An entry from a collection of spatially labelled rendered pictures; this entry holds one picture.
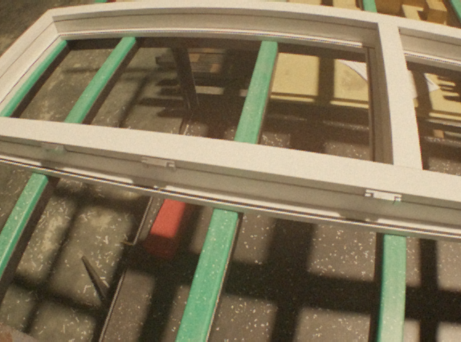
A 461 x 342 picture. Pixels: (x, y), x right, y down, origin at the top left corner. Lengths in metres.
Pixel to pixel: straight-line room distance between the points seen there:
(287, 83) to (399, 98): 0.51
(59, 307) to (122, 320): 0.81
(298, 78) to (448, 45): 0.46
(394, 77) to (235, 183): 0.32
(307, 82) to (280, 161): 0.61
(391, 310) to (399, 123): 0.26
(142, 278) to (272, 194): 0.40
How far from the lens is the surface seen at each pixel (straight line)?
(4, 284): 0.63
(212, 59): 1.70
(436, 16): 1.54
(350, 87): 1.06
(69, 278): 1.59
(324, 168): 0.46
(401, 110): 0.57
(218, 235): 0.49
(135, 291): 0.79
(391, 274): 0.49
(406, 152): 0.51
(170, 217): 0.80
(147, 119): 1.96
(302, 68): 1.10
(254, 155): 0.47
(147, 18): 0.89
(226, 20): 0.82
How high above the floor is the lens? 1.30
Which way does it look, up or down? 52 degrees down
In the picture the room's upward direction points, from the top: 10 degrees counter-clockwise
